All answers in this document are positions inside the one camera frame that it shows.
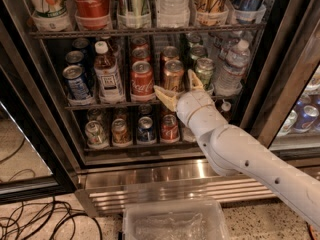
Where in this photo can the rear green can middle shelf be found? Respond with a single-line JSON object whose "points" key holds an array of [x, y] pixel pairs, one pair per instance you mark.
{"points": [[193, 39]]}

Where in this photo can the wire shelf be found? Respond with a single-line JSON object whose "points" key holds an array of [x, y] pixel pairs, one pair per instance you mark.
{"points": [[143, 31], [130, 104]]}

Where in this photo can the water bottle bottom shelf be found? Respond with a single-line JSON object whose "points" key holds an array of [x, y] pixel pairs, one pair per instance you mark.
{"points": [[187, 134]]}

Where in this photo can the front blue can middle shelf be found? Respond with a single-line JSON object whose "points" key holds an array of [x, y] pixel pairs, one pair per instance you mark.
{"points": [[76, 82]]}

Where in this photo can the red can bottom shelf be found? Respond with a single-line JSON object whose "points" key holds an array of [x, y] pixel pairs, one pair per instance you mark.
{"points": [[169, 127]]}

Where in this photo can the tea bottle bottom shelf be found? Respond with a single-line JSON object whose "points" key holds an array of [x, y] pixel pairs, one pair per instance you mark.
{"points": [[225, 110]]}

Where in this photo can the gold can bottom shelf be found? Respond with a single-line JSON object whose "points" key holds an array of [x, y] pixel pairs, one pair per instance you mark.
{"points": [[120, 134]]}

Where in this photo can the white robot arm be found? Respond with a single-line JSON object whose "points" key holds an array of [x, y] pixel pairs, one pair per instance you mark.
{"points": [[229, 150]]}

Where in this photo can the rear red cola can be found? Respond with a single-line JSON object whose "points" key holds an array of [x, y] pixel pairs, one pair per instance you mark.
{"points": [[139, 42]]}

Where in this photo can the rear blue can middle shelf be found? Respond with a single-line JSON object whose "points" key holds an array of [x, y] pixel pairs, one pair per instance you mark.
{"points": [[80, 44]]}

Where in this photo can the open glass fridge door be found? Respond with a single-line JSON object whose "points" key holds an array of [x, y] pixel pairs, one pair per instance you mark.
{"points": [[31, 166]]}

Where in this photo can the top wire shelf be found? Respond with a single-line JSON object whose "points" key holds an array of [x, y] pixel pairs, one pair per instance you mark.
{"points": [[143, 31]]}

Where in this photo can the blue can right fridge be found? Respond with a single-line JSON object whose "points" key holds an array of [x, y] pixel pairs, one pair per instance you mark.
{"points": [[306, 117]]}

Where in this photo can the steel fridge base grille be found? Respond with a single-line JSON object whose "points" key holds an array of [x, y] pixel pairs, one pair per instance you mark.
{"points": [[107, 191]]}

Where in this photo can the middle wire shelf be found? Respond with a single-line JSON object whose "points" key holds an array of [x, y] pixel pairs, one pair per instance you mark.
{"points": [[130, 104]]}

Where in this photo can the front red cola can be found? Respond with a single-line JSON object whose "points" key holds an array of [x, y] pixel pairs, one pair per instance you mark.
{"points": [[142, 78]]}

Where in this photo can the blue can bottom shelf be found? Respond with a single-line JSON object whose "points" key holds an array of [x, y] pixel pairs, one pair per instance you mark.
{"points": [[145, 129]]}

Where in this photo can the front green can middle shelf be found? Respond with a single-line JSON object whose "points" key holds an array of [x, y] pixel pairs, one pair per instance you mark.
{"points": [[204, 71]]}

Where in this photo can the brown tea bottle white cap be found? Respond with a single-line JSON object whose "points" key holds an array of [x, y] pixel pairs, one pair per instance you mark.
{"points": [[108, 75]]}

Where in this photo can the front water bottle middle shelf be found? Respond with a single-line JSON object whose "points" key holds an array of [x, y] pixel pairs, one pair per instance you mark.
{"points": [[235, 64]]}

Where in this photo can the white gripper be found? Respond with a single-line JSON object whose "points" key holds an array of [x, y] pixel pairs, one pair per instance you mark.
{"points": [[191, 105]]}

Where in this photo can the red cola can top shelf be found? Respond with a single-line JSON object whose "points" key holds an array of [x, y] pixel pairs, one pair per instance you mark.
{"points": [[91, 0]]}

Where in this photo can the clear plastic bin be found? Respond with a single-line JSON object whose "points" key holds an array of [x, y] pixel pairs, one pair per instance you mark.
{"points": [[195, 219]]}

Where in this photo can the green white can bottom shelf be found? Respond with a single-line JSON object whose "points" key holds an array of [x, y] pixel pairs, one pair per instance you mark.
{"points": [[95, 133]]}

